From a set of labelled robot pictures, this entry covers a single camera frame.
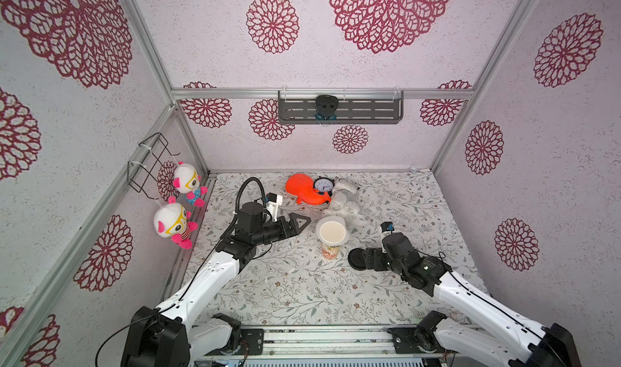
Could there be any pink white doll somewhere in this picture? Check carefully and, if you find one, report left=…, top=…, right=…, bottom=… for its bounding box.
left=173, top=163, right=208, bottom=207
left=153, top=197, right=198, bottom=250

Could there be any grey metal wall shelf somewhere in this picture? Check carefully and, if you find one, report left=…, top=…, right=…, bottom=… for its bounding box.
left=277, top=92, right=404, bottom=125

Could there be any black object on shelf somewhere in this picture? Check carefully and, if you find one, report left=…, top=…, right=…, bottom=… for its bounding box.
left=315, top=95, right=339, bottom=121

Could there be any grey white plush toy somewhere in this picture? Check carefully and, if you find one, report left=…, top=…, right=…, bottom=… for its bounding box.
left=323, top=179, right=370, bottom=230

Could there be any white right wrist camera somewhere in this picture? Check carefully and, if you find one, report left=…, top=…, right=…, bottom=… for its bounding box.
left=380, top=221, right=395, bottom=237

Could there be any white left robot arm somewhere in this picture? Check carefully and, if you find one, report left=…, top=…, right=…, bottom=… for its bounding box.
left=121, top=202, right=311, bottom=366

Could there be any black wire basket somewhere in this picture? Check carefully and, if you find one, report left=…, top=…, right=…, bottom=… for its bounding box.
left=126, top=132, right=179, bottom=201

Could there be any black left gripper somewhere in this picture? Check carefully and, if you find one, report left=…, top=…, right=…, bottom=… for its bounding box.
left=253, top=211, right=311, bottom=246

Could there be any black cup lid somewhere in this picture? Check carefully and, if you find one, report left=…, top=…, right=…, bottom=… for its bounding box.
left=347, top=248, right=374, bottom=271

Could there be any upper pink white doll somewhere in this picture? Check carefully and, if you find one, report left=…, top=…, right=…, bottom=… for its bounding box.
left=173, top=163, right=208, bottom=207

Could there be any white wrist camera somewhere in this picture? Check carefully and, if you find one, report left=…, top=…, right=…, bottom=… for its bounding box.
left=380, top=221, right=395, bottom=237
left=265, top=192, right=283, bottom=221

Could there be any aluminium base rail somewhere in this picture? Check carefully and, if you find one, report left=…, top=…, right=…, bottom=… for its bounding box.
left=195, top=324, right=480, bottom=366

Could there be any orange plastic toy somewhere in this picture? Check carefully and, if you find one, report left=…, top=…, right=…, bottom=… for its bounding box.
left=286, top=173, right=331, bottom=205

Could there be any paper milk tea cup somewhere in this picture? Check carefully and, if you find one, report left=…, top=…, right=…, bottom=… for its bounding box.
left=315, top=216, right=350, bottom=260

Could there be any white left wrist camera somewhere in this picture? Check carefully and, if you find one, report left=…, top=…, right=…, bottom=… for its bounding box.
left=265, top=192, right=283, bottom=221

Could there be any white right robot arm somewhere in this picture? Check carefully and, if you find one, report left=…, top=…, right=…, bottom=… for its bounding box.
left=363, top=233, right=581, bottom=366

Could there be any lower pink white doll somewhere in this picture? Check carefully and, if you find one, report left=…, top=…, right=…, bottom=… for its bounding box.
left=153, top=197, right=198, bottom=250

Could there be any small round clock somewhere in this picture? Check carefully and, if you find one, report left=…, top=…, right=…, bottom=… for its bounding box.
left=314, top=177, right=335, bottom=196

